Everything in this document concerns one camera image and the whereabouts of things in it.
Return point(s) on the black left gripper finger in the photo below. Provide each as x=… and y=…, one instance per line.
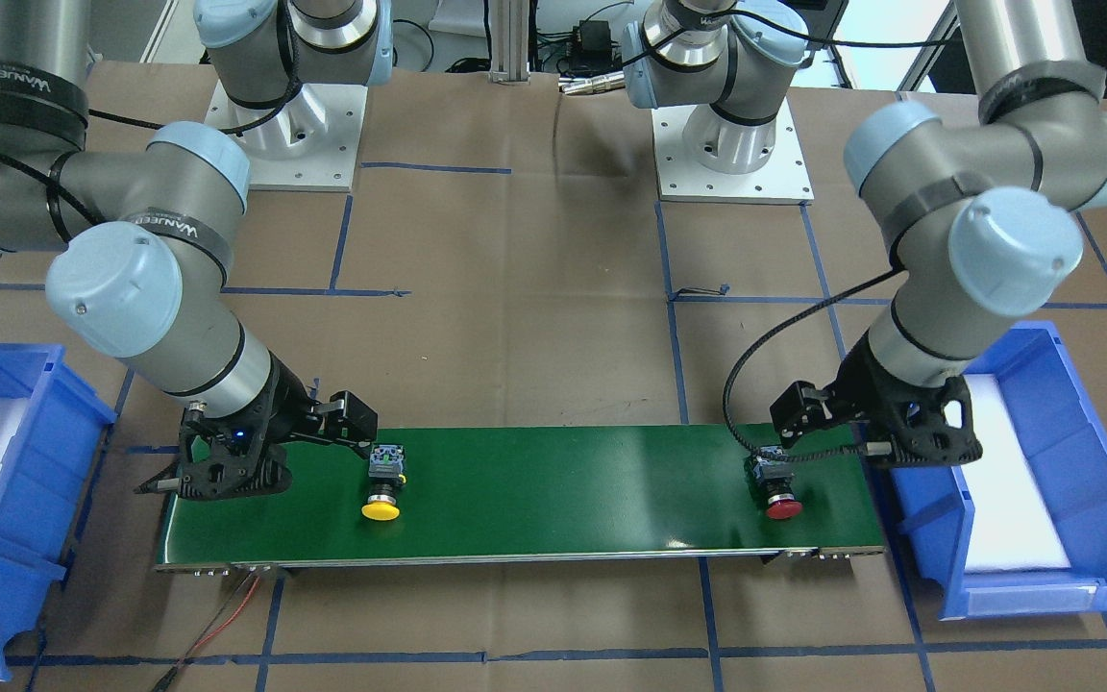
x=875, y=450
x=802, y=408

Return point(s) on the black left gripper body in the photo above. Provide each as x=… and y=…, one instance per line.
x=849, y=396

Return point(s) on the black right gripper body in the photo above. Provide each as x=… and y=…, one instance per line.
x=296, y=407

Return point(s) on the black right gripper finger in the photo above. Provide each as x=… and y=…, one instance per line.
x=166, y=481
x=345, y=420

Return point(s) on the yellow push button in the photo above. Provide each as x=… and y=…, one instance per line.
x=385, y=470

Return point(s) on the red push button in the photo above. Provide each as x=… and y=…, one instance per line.
x=770, y=476

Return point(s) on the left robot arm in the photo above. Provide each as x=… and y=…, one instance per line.
x=979, y=219

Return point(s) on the white foam pad source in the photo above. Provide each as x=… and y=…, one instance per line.
x=1011, y=527

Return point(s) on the green conveyor belt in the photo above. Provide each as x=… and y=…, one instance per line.
x=527, y=494

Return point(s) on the blue destination bin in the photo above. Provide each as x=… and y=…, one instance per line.
x=44, y=471

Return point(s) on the blue source bin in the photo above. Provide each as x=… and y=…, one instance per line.
x=1066, y=448

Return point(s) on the black power adapter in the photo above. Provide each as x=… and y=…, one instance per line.
x=591, y=41

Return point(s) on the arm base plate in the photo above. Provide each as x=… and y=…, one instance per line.
x=311, y=145
x=701, y=158

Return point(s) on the aluminium frame post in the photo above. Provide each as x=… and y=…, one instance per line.
x=509, y=36

